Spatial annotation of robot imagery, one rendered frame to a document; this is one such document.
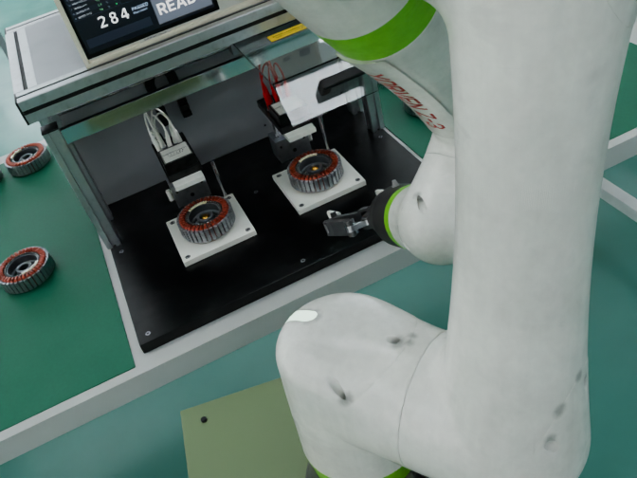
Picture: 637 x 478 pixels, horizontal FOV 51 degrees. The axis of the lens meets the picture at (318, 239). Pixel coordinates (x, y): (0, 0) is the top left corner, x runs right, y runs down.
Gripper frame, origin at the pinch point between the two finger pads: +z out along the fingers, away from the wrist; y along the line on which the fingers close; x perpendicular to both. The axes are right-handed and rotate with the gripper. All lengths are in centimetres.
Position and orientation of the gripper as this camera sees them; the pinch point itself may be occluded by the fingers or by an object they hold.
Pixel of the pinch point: (358, 208)
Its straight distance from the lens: 116.8
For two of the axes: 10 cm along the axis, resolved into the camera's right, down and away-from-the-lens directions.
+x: -3.7, -9.1, -1.8
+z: -2.4, -0.9, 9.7
